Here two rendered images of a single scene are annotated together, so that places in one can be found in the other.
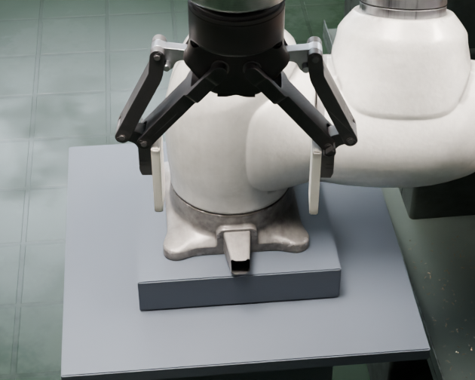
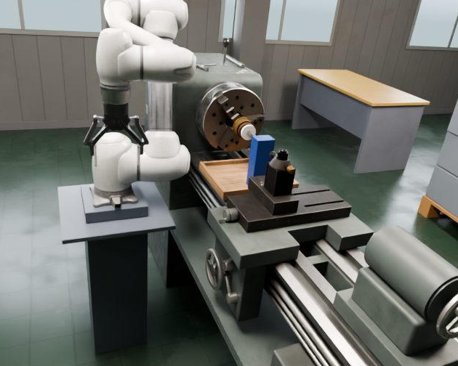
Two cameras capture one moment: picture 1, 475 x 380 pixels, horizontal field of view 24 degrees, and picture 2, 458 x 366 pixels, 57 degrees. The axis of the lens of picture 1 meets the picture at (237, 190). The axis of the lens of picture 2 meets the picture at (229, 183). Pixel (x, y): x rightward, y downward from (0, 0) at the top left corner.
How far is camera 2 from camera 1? 0.57 m
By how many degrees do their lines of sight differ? 21
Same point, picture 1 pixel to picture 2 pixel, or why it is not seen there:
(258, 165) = (121, 174)
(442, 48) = (171, 139)
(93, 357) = (72, 235)
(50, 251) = (43, 250)
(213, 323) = (110, 224)
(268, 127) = (123, 162)
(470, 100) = (180, 152)
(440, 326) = (179, 234)
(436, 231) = (177, 212)
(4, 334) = (27, 277)
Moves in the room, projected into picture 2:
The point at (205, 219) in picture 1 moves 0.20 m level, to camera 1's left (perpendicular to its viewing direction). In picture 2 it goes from (105, 194) to (53, 197)
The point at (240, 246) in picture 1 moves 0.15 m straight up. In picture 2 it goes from (117, 200) to (116, 167)
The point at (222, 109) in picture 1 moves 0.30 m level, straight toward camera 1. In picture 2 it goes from (110, 157) to (115, 193)
